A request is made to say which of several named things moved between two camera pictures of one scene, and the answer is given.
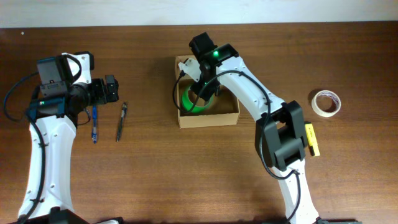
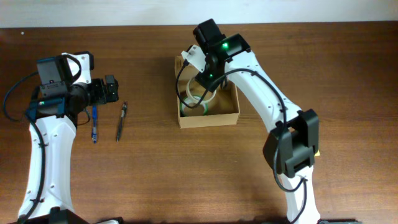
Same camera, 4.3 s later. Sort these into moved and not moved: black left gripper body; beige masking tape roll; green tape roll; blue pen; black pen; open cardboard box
Moved: green tape roll; beige masking tape roll
Not moved: black pen; blue pen; black left gripper body; open cardboard box
